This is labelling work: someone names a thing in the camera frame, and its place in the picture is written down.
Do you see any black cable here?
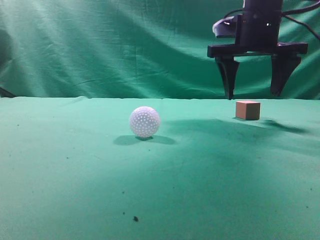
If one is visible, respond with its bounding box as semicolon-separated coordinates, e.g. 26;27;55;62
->
281;0;320;41

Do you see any red cube block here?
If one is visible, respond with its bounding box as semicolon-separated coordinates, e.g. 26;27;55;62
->
235;100;261;121

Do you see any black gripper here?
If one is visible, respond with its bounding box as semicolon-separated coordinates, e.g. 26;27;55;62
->
207;0;308;100

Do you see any white dimpled ball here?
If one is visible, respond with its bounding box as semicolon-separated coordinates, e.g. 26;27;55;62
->
129;106;161;138

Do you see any green table cloth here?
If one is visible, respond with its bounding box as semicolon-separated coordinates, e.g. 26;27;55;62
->
0;97;320;240

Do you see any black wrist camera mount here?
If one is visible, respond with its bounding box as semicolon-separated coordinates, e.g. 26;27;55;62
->
212;14;242;39

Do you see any green backdrop cloth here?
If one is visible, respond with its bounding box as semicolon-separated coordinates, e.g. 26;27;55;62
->
0;0;320;101

